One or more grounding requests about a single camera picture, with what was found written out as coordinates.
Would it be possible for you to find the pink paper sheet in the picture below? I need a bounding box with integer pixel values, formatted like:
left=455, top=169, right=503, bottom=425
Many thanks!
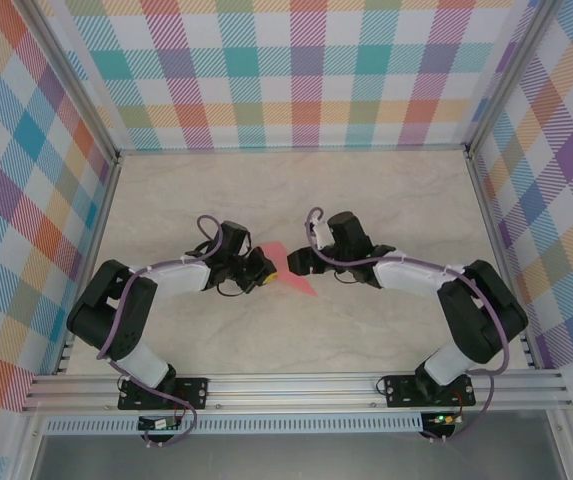
left=258, top=241, right=317, bottom=300

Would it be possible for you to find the grey metal panel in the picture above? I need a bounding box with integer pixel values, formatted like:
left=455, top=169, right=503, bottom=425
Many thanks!
left=30, top=433, right=567, bottom=480

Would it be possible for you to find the thin black left gripper cable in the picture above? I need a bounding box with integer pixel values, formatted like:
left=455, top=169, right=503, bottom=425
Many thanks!
left=214, top=278, right=243, bottom=298

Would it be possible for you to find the thin aluminium wall rail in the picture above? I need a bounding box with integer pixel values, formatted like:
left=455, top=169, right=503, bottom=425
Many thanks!
left=118, top=144, right=470, bottom=154

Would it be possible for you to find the long aluminium base rail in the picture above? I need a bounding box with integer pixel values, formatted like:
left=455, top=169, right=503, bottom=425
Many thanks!
left=20, top=369, right=573, bottom=414

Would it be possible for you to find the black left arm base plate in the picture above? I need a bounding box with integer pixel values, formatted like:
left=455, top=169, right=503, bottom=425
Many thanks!
left=117, top=377, right=211, bottom=411

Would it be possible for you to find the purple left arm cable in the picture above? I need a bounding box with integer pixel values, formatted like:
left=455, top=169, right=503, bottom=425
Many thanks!
left=95, top=215, right=226, bottom=448

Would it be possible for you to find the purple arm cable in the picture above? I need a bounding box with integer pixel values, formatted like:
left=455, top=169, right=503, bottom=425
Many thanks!
left=95, top=215, right=226, bottom=448
left=305, top=207, right=512, bottom=444

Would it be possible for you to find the aluminium table edge rail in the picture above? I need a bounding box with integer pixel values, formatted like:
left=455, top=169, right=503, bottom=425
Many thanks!
left=464, top=149, right=540, bottom=374
left=53, top=152, right=123, bottom=376

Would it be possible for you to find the perforated metal cable tray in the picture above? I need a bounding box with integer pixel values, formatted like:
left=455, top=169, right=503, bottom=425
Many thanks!
left=43, top=412, right=425, bottom=436

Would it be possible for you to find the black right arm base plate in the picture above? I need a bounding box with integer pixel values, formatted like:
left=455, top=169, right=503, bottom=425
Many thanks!
left=384, top=373, right=476, bottom=409

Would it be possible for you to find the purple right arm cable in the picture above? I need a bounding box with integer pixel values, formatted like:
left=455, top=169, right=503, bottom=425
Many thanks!
left=305, top=207, right=512, bottom=444

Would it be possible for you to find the aluminium frame post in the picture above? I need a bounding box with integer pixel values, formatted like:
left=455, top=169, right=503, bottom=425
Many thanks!
left=18, top=0, right=122, bottom=166
left=465, top=0, right=562, bottom=156

